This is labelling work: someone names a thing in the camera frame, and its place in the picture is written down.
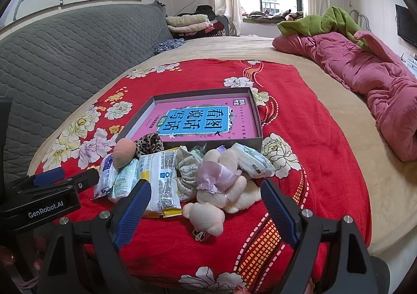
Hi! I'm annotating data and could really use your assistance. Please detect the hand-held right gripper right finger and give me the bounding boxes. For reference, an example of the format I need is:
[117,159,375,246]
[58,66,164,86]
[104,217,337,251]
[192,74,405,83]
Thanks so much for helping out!
[261,178,378,294]

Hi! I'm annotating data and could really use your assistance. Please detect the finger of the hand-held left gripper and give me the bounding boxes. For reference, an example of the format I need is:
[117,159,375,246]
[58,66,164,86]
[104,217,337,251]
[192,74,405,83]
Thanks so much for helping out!
[10,167,65,188]
[42,168,100,193]

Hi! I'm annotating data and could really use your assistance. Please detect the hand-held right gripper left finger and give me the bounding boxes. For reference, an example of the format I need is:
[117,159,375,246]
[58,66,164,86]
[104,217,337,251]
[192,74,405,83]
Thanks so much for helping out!
[37,179,152,294]

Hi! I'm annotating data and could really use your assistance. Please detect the white blue tissue pack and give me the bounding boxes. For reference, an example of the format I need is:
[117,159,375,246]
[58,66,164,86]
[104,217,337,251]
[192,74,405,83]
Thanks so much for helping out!
[94,152,118,200]

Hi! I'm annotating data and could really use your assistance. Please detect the mint green tissue pack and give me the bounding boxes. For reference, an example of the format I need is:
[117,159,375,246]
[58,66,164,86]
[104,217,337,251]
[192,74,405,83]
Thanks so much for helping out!
[107,159,140,205]

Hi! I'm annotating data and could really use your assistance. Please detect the white plush bear purple dress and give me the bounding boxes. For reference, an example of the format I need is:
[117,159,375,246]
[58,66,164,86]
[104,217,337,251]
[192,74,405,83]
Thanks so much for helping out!
[213,147,263,214]

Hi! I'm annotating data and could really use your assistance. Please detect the yellow white packet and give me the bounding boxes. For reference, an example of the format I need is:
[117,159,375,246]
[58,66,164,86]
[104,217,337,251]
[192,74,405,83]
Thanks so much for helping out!
[138,149,183,219]

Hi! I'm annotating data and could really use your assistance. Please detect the peach makeup sponge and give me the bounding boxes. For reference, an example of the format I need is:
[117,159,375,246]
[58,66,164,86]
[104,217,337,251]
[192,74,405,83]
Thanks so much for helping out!
[113,138,137,169]

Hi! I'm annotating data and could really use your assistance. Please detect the white green tissue pack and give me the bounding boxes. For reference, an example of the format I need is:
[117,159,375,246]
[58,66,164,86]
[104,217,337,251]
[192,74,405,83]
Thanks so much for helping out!
[233,143,276,180]

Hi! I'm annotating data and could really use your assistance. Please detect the white floral cloth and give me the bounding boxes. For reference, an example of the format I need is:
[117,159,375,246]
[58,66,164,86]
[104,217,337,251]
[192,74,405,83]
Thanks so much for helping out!
[175,146,204,203]

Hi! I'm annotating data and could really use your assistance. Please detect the leopard print scrunchie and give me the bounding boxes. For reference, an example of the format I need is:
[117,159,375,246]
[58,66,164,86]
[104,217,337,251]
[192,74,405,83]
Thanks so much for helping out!
[133,133,164,159]

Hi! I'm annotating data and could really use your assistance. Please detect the plush bear pink dress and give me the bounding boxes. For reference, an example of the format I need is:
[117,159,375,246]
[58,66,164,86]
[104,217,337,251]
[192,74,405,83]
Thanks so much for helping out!
[182,149,248,242]

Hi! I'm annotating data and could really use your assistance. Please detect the green makeup sponge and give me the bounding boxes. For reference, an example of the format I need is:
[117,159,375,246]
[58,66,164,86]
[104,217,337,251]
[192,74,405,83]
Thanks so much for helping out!
[189,145,209,159]

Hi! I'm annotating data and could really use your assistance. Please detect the grey cardboard box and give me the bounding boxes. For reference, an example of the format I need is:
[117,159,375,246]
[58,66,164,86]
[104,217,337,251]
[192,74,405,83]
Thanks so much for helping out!
[115,87,264,154]

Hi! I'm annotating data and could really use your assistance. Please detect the person's left hand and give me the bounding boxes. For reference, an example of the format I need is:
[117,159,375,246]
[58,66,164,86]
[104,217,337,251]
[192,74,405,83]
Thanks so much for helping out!
[0,237,47,288]

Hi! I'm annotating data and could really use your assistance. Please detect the red floral blanket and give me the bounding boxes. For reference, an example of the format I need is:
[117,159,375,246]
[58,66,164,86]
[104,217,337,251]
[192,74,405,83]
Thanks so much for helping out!
[34,58,372,294]

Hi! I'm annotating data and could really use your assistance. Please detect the pink book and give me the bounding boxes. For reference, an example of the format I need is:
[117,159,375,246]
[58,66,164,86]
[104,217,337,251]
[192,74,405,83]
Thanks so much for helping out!
[125,96,261,142]

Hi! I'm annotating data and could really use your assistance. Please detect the grey quilted headboard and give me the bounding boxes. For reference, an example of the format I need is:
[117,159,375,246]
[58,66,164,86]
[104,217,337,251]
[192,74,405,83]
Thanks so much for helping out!
[0,3,173,180]

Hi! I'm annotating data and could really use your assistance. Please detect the blue patterned cloth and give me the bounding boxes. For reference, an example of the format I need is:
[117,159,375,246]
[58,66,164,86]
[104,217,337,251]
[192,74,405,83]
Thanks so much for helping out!
[154,38,186,56]

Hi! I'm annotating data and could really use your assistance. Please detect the pink quilt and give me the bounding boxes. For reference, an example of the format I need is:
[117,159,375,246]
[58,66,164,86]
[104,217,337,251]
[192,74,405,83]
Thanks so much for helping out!
[272,31,417,162]

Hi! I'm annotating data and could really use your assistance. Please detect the dark red clothes pile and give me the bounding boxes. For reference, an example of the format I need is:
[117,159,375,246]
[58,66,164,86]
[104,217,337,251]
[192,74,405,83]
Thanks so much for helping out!
[171,17,230,41]

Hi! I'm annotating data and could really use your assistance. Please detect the clothes on windowsill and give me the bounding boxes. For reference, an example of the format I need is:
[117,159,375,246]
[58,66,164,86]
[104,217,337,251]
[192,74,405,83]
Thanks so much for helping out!
[243,9,304,21]

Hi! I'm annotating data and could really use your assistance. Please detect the green blanket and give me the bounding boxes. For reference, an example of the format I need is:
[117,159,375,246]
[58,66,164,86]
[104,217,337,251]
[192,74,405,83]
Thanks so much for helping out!
[277,6,372,50]

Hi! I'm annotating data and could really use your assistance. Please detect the black garment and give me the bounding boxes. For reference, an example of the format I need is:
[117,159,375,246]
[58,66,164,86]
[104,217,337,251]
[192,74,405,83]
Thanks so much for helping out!
[195,5,216,19]

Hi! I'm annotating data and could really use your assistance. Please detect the metal rack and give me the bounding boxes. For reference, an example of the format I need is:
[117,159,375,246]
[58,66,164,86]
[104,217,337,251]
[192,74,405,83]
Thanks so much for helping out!
[348,10,372,32]

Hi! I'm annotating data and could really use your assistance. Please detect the black television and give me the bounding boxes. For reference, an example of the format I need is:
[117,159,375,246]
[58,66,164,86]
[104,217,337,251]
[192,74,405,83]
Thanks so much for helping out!
[395,4,417,48]

